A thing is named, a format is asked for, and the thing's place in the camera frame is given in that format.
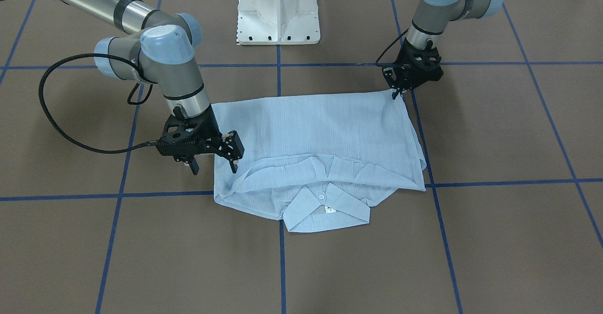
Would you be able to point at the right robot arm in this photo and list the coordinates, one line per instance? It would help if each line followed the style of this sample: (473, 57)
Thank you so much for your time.
(157, 49)

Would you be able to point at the white pedestal column base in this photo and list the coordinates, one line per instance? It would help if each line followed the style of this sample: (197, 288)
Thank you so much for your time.
(278, 22)

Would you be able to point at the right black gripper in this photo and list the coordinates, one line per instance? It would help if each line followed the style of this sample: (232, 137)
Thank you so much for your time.
(210, 129)

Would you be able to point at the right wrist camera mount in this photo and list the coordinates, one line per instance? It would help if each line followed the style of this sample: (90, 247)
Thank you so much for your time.
(182, 140)

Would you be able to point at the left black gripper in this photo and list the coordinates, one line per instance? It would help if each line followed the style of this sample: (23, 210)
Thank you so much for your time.
(402, 62)

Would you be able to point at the light blue button-up shirt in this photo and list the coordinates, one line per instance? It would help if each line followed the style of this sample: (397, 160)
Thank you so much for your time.
(318, 162)

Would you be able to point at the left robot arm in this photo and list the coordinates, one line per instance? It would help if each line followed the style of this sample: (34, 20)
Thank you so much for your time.
(432, 16)

